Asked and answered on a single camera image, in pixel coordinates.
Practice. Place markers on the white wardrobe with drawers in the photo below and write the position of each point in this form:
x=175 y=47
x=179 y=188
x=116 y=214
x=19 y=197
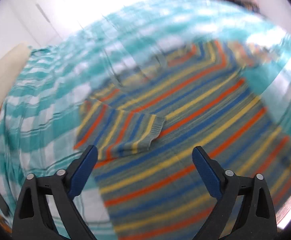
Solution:
x=40 y=23

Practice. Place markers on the cream bed headboard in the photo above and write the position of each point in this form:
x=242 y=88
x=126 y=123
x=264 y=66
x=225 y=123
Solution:
x=11 y=65

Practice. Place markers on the multicolour striped knit sweater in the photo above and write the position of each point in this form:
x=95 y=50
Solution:
x=145 y=122

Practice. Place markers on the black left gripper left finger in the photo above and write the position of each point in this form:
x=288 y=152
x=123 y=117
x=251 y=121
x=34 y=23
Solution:
x=33 y=219

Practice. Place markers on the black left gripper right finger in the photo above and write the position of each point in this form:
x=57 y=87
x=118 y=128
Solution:
x=256 y=218

